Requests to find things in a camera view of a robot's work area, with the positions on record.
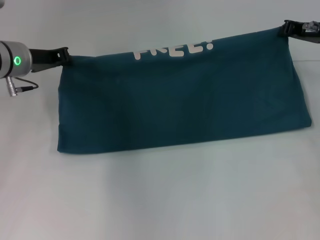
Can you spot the blue shirt with FREE print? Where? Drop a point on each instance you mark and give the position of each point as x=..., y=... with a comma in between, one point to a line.
x=180, y=100

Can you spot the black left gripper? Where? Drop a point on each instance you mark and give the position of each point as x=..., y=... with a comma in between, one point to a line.
x=45, y=58

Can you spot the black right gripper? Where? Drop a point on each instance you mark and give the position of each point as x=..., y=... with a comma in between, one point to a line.
x=306, y=32

